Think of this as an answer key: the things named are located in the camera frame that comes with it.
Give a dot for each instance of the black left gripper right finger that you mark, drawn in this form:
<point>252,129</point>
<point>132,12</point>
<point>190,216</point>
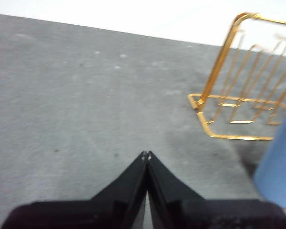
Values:
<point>181,212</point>

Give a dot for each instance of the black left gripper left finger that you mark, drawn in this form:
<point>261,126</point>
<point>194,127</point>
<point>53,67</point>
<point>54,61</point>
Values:
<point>114,212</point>

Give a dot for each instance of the blue ribbed plastic cup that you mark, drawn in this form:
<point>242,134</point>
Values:
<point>278,162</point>

